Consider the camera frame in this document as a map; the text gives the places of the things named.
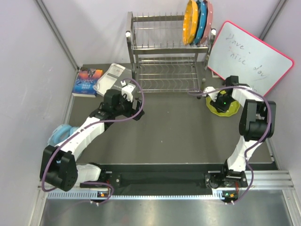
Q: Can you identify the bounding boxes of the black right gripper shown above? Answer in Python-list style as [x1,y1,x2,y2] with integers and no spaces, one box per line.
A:
[209,93,236,113]

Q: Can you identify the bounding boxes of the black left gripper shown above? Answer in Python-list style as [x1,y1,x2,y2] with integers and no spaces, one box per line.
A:
[113,91,144,121]

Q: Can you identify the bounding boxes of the green dotted plate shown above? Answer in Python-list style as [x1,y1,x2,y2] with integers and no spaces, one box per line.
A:
[206,97,240,117]

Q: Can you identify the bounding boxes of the orange dotted plate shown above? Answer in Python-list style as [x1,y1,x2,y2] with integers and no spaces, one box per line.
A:
[182,0,198,46]

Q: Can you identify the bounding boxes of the pink dotted plate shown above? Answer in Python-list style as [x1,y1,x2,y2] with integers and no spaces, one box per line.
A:
[200,0,213,44]

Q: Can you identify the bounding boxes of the blue dotted plate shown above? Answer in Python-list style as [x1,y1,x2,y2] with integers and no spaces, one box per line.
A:
[193,0,207,45]

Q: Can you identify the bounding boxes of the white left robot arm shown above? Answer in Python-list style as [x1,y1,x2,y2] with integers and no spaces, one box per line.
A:
[40,89,144,192]

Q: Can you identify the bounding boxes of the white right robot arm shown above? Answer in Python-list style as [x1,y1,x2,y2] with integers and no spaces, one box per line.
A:
[205,76,276,188]

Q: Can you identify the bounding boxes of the steel two-tier dish rack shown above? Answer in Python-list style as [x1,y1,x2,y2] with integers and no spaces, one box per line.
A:
[126,11,216,93]

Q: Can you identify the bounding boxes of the grey manual booklet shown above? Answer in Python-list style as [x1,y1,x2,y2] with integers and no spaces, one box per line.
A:
[93,63,132,96]

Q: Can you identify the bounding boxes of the pink-framed whiteboard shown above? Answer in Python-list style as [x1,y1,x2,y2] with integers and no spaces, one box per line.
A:
[208,21,294,96]

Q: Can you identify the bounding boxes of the colourful paperback book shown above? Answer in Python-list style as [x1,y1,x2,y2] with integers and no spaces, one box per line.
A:
[72,67,103,97]

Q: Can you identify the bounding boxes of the light blue headphones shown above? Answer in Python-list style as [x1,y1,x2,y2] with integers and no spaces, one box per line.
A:
[48,124,78,146]

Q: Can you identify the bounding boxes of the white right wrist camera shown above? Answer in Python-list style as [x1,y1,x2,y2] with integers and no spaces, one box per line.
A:
[202,86,219,102]

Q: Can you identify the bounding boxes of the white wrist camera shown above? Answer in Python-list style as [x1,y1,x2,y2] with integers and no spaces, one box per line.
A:
[121,81,136,103]
[202,86,219,102]

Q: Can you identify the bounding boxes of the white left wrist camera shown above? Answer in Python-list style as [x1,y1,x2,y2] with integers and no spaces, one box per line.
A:
[121,81,136,103]

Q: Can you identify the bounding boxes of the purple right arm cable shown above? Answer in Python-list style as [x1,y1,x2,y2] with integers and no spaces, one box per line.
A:
[187,86,272,205]

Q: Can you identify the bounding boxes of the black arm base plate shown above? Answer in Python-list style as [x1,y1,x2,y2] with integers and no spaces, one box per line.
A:
[79,164,249,190]

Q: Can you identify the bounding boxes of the slotted cable duct rail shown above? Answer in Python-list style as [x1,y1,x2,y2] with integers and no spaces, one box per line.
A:
[47,188,238,201]

